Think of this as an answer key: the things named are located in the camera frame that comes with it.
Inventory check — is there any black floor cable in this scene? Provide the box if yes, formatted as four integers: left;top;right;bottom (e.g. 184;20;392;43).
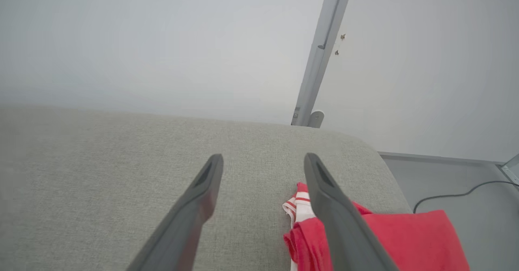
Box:
413;180;519;214

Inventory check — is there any grey metal pole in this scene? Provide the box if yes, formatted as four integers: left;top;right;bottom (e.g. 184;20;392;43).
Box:
291;0;356;127

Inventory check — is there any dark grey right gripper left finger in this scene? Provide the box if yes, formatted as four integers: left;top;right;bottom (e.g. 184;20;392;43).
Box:
127;154;224;271

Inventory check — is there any grey baseboard strip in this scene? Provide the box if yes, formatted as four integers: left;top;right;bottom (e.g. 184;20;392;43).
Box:
378;151;505;167

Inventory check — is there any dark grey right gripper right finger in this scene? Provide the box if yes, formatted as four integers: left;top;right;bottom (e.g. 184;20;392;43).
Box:
304;152;400;271

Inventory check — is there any red garment with white stripes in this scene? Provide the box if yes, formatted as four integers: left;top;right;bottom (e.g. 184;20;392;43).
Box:
282;182;471;271

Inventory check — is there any grey pole foot bracket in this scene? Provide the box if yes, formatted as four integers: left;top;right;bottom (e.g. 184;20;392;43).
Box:
307;110;325;128

